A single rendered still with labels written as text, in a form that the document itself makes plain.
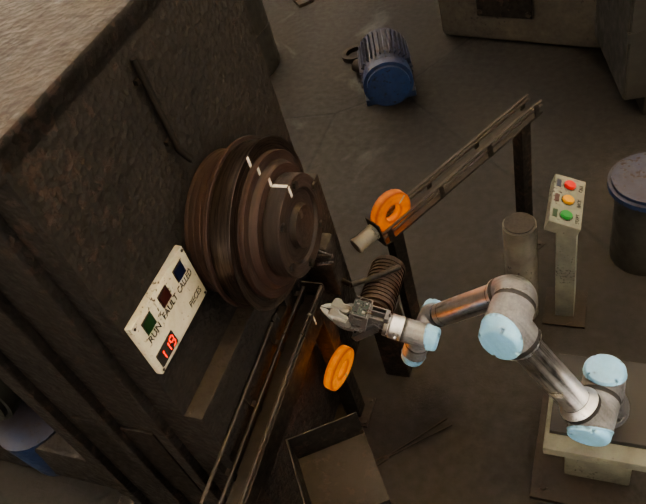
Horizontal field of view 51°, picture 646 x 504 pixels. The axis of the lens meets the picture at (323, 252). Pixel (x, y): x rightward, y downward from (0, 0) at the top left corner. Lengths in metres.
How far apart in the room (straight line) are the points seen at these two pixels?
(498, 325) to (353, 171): 2.08
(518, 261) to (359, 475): 1.07
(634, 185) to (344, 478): 1.57
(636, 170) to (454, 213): 0.89
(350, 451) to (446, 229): 1.57
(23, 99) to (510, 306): 1.21
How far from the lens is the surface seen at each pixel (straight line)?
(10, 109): 1.38
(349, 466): 1.94
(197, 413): 1.84
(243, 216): 1.65
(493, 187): 3.44
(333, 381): 2.26
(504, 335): 1.76
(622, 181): 2.82
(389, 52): 3.98
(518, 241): 2.51
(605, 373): 2.10
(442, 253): 3.16
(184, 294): 1.73
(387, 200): 2.30
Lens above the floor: 2.31
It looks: 44 degrees down
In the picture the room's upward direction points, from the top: 19 degrees counter-clockwise
